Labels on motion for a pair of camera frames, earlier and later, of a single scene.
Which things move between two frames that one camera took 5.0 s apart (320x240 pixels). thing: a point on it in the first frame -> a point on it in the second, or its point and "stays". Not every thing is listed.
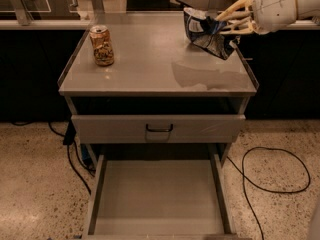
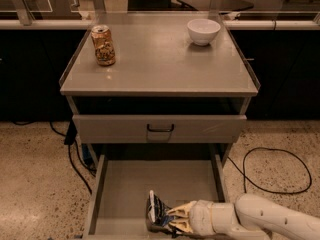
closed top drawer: x=158 y=128 stays
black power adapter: x=70 y=134 stays
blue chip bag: x=205 y=32 -> x=157 y=217
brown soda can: x=103 y=47 stays
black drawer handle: x=160 y=130 stays
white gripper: x=274 y=8 -> x=200 y=216
